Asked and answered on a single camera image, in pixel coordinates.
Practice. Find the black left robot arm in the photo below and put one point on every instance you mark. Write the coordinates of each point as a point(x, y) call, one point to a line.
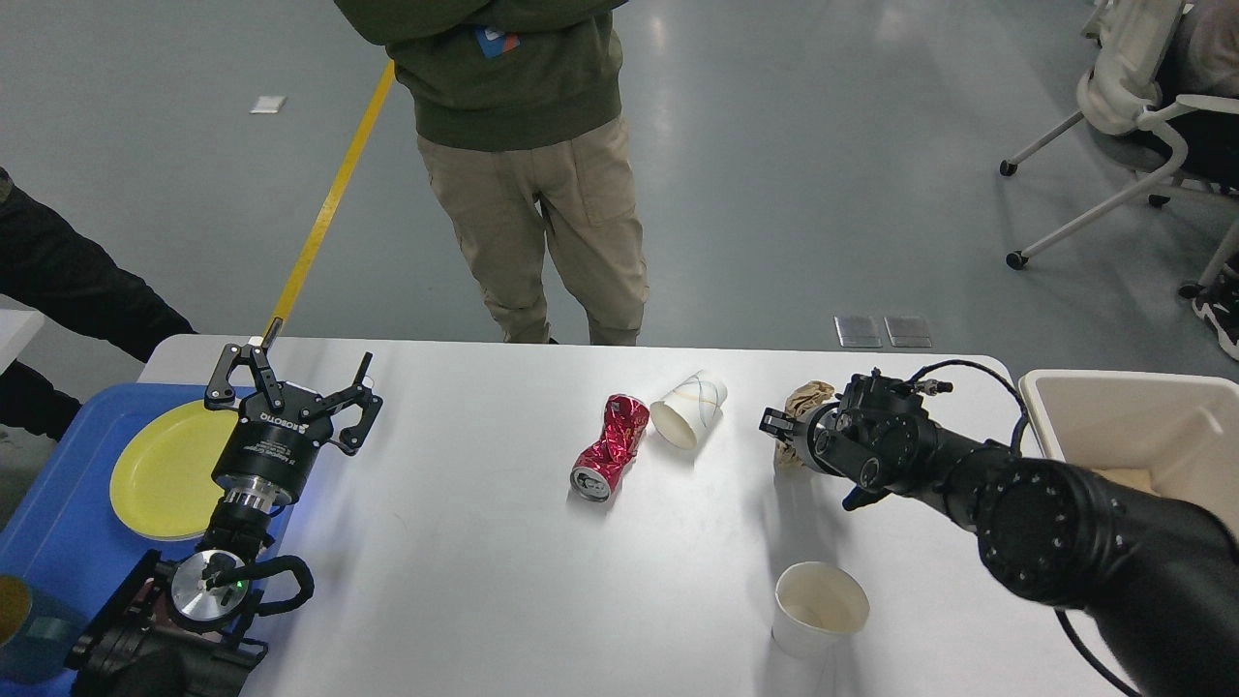
point(180, 627)

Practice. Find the white side table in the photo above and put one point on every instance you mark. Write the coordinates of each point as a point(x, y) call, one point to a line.
point(18, 329)

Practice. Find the person in black clothes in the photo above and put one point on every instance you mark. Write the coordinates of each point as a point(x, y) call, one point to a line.
point(57, 271)

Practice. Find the person in green sweater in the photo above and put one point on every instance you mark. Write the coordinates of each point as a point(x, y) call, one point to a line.
point(519, 123)

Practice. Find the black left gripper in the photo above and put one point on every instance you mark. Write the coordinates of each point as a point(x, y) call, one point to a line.
point(269, 445)

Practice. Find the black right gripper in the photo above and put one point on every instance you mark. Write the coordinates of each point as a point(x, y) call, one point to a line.
point(819, 443)

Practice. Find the metal floor socket left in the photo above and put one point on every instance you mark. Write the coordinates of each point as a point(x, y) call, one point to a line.
point(858, 332)

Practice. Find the crushed red soda can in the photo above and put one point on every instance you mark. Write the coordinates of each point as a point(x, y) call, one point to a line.
point(598, 470)

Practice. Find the brown paper ball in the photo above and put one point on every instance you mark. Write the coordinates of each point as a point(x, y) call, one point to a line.
point(801, 402)

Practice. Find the dark teal mug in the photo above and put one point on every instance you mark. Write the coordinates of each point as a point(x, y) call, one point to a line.
point(37, 632)

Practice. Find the blue plastic tray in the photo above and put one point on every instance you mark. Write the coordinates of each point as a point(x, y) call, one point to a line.
point(65, 538)

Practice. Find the beige plastic bin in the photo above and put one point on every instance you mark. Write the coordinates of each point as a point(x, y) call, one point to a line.
point(1174, 436)

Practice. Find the metal floor socket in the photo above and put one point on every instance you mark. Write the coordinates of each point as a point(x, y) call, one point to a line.
point(858, 332)
point(908, 332)

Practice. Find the metal floor socket right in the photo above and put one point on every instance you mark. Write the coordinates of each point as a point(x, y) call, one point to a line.
point(908, 332)

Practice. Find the yellow plate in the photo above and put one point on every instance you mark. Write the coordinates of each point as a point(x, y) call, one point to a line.
point(162, 487)

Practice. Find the crushed white paper cup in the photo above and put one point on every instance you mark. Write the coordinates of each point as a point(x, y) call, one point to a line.
point(685, 415)

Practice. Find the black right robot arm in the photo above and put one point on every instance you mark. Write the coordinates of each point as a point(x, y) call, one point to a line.
point(1157, 575)

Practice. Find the white office chair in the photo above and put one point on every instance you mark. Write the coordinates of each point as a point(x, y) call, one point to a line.
point(1129, 118)

